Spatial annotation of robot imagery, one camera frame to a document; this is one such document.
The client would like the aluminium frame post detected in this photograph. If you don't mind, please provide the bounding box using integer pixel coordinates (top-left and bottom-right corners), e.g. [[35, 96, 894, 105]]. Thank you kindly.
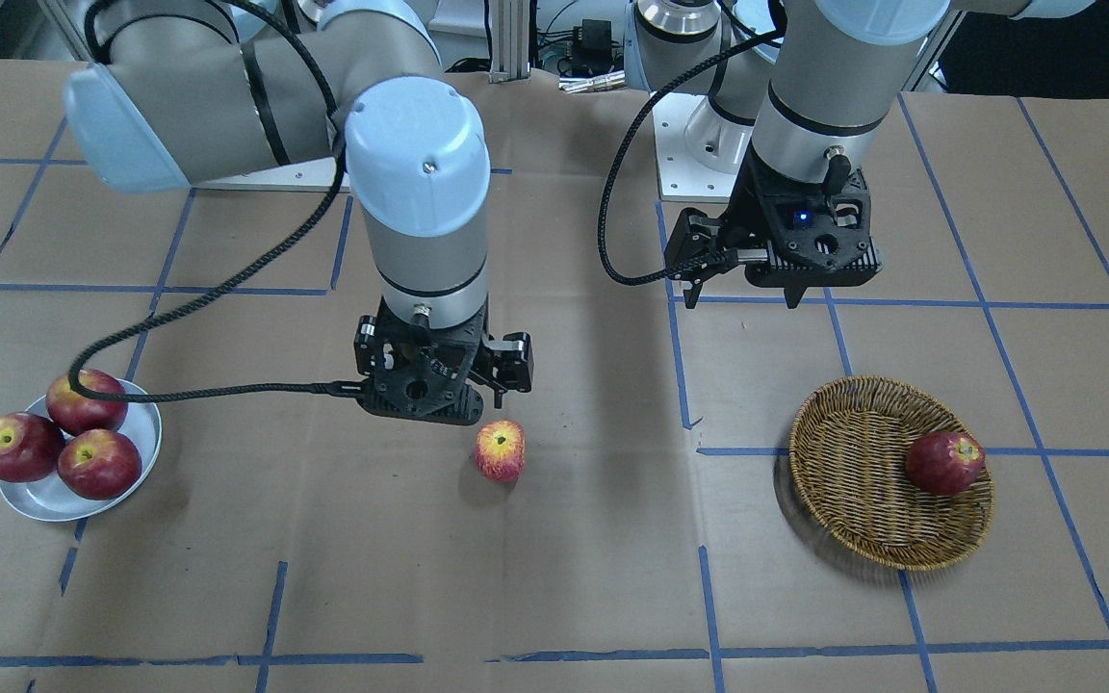
[[485, 1, 535, 84]]

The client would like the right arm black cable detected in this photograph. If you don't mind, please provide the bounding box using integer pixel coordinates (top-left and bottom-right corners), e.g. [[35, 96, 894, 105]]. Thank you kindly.
[[67, 0, 373, 402]]

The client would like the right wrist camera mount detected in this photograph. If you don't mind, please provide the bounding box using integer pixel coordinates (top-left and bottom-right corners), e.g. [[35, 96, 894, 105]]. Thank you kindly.
[[355, 300, 488, 425]]

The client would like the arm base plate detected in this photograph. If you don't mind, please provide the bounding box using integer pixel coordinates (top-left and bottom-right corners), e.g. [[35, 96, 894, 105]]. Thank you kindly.
[[193, 157, 336, 193], [652, 93, 752, 203]]

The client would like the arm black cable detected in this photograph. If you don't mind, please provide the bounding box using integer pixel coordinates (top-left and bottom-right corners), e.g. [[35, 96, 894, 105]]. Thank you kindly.
[[67, 0, 373, 402], [598, 24, 787, 287]]

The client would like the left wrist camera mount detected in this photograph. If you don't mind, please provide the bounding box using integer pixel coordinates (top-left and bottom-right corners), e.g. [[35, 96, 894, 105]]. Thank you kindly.
[[740, 145, 884, 288]]

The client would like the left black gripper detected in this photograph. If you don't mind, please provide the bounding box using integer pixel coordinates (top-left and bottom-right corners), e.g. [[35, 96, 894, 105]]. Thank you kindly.
[[663, 188, 806, 310]]

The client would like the red plate apple back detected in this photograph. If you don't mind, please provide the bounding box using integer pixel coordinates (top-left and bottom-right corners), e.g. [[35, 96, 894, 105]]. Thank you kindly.
[[45, 369, 128, 437]]

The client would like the red yellow apple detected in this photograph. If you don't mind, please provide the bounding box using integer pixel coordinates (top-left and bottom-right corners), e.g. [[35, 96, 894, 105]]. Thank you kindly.
[[474, 420, 527, 483]]

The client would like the woven wicker basket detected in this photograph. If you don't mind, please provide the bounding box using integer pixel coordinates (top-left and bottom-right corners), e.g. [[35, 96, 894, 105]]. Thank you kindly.
[[788, 374, 995, 571]]

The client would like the dark red basket apple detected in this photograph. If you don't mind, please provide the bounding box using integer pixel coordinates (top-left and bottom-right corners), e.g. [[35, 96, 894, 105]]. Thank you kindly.
[[905, 430, 986, 497]]

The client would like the light blue plate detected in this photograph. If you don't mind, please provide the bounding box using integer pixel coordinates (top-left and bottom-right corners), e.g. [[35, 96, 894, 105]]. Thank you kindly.
[[0, 379, 163, 524]]

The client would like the red plate apple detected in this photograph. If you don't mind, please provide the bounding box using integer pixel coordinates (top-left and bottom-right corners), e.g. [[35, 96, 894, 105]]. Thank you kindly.
[[0, 412, 65, 483], [45, 369, 128, 437], [57, 429, 142, 501]]

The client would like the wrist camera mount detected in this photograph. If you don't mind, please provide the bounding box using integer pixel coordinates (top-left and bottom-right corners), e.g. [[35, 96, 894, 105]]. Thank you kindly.
[[355, 300, 488, 425], [740, 145, 884, 288]]

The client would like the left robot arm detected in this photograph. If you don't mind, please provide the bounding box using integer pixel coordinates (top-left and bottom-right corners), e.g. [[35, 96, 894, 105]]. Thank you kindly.
[[597, 1, 1086, 308]]

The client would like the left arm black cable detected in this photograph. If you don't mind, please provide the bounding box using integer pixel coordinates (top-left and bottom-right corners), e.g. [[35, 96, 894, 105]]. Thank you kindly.
[[598, 24, 787, 287]]

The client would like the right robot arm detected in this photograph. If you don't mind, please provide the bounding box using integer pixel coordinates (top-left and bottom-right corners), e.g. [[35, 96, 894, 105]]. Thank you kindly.
[[63, 1, 533, 411]]

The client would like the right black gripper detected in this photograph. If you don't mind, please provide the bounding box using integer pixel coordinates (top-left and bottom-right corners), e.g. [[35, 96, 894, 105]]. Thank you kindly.
[[462, 322, 535, 396]]

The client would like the red plate apple front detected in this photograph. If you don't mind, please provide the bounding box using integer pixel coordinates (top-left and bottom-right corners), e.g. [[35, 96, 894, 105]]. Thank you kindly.
[[57, 429, 142, 501]]

